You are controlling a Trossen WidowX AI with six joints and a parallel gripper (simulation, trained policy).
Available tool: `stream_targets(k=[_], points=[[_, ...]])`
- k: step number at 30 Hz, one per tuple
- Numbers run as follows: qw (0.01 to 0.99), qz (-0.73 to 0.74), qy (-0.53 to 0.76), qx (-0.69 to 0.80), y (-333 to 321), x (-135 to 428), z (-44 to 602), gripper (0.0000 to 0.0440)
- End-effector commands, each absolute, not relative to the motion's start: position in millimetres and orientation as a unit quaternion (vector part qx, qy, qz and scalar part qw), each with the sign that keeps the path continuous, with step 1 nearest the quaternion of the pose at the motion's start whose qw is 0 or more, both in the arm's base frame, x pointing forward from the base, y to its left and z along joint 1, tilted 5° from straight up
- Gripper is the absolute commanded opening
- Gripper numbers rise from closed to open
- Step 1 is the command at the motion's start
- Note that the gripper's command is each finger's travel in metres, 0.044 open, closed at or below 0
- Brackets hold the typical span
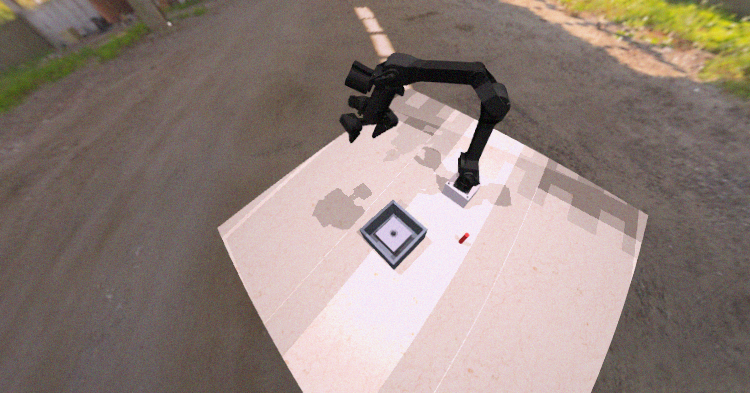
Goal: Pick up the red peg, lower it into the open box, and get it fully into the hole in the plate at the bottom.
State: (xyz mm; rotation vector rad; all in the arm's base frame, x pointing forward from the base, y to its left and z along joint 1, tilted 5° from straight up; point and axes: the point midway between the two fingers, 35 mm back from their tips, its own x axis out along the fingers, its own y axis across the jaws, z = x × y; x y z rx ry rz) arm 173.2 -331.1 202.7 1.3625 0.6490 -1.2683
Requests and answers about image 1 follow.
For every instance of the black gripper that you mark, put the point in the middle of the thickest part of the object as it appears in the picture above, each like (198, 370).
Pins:
(383, 117)

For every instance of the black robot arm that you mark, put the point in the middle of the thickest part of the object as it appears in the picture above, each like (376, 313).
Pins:
(401, 69)

